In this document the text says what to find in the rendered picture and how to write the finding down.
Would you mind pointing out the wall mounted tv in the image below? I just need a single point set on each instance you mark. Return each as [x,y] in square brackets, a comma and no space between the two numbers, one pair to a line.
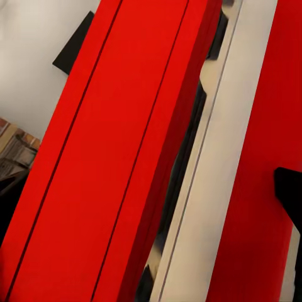
[67,56]

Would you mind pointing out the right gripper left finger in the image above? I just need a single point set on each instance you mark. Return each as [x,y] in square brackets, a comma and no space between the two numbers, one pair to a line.
[10,191]

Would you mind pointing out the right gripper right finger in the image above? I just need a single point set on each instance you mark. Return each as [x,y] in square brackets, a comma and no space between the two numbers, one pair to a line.
[288,188]

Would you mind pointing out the radio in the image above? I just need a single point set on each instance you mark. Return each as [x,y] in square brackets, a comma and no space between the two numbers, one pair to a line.
[155,179]

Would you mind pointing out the wood fireplace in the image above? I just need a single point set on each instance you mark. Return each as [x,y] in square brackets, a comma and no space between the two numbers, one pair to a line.
[16,156]

